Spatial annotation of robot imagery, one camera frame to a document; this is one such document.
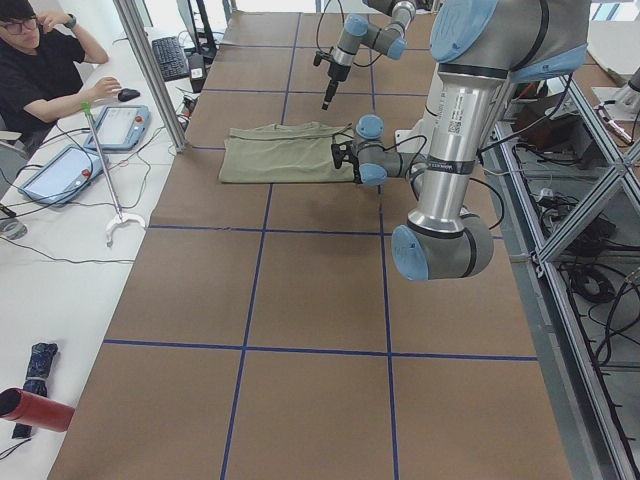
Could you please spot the black keyboard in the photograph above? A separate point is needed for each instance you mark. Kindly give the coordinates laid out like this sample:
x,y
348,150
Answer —
x,y
170,58

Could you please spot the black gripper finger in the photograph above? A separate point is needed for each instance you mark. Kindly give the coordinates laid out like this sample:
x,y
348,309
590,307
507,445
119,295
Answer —
x,y
329,94

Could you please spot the white pedestal column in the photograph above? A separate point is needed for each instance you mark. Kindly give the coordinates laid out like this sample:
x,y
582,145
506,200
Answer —
x,y
414,143

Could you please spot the red cylinder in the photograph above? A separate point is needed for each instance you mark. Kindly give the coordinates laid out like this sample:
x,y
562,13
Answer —
x,y
34,410

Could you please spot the black computer mouse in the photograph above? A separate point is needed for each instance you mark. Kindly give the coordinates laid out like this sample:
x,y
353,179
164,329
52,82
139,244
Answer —
x,y
127,94

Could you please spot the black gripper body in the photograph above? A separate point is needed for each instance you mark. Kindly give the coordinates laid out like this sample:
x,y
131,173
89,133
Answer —
x,y
355,170
333,75

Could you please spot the black power adapter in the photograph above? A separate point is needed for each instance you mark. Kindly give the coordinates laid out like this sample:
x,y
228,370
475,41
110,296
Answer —
x,y
197,72

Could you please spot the near teach pendant tablet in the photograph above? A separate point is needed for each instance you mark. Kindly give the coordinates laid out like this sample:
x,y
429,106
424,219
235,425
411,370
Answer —
x,y
63,177

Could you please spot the aluminium frame post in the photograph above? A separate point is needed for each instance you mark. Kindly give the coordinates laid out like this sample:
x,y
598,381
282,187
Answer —
x,y
141,47

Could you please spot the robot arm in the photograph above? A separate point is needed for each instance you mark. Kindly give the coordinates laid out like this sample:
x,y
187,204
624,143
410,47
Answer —
x,y
478,46
388,41

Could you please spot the folded dark blue umbrella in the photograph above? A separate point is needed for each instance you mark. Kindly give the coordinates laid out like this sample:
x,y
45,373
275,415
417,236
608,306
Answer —
x,y
38,370

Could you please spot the green long-sleeve shirt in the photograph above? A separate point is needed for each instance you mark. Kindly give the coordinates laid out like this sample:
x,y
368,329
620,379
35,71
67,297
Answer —
x,y
284,154

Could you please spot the person in black shirt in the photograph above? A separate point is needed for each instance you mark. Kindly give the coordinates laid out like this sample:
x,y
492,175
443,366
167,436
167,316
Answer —
x,y
40,83

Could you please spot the white reacher grabber stick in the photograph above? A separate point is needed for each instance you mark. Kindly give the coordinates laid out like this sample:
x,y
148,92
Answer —
x,y
121,217

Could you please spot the aluminium frame rack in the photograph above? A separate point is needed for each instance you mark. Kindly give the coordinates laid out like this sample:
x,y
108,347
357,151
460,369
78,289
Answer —
x,y
563,162

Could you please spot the grey tape roll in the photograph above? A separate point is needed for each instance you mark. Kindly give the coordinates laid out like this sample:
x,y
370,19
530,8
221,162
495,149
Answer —
x,y
12,229

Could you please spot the far teach pendant tablet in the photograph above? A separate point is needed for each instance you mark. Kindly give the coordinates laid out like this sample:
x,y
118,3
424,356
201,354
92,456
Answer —
x,y
120,127

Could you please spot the teach pendant tablet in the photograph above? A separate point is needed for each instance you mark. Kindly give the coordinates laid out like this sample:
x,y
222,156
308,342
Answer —
x,y
120,127
63,177

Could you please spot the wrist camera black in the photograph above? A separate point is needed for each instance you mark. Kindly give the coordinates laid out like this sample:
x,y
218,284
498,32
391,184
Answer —
x,y
341,152
323,56

